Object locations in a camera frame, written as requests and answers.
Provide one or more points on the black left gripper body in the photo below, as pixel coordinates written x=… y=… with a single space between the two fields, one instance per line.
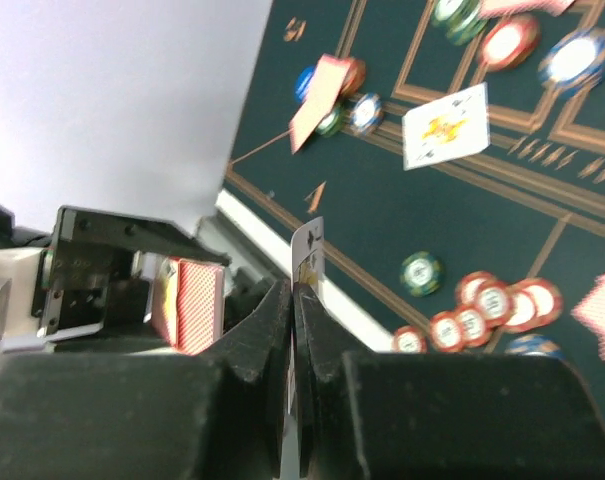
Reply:
x=86 y=278

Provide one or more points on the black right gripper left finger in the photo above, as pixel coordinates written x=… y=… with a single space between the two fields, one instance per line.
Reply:
x=216 y=415

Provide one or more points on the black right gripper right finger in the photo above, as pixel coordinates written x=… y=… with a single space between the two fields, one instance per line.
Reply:
x=368 y=415

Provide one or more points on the red playing card deck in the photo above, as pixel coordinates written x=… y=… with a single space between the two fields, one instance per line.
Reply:
x=187 y=307

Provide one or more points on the green poker chip stack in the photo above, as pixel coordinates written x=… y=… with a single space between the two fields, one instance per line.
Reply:
x=421 y=273

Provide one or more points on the red poker chip stack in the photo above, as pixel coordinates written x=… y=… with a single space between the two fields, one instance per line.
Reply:
x=487 y=308

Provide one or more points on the blue poker chip stack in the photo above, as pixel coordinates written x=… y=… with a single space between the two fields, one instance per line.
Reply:
x=534 y=344

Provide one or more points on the face-up community card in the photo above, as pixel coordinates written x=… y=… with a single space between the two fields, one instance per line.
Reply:
x=449 y=128

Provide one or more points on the green chips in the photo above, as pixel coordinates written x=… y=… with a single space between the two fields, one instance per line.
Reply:
x=461 y=18

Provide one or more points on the dark green poker table mat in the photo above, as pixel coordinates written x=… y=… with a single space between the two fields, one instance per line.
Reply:
x=532 y=204

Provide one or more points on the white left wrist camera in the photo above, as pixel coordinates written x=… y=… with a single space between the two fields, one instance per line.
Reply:
x=18 y=282

